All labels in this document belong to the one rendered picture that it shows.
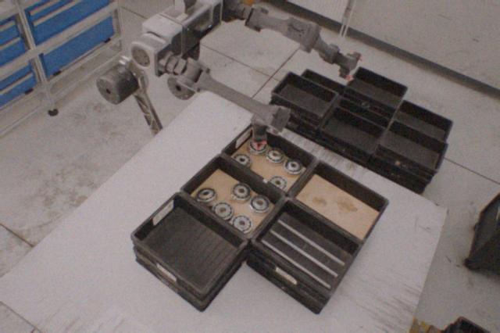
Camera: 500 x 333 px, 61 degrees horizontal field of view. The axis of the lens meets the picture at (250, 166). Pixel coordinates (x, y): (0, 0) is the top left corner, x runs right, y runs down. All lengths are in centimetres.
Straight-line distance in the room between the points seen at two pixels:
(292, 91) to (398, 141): 82
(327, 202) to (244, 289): 58
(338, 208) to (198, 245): 70
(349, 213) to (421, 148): 113
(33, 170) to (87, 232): 131
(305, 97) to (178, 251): 169
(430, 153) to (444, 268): 79
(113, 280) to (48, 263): 30
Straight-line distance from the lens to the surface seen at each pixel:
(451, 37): 461
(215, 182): 208
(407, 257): 226
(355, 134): 315
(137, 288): 196
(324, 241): 199
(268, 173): 215
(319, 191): 214
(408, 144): 309
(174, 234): 192
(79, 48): 364
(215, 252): 188
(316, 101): 313
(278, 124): 159
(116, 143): 339
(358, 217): 212
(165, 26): 176
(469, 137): 422
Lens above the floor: 249
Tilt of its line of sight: 50 degrees down
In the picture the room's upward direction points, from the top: 11 degrees clockwise
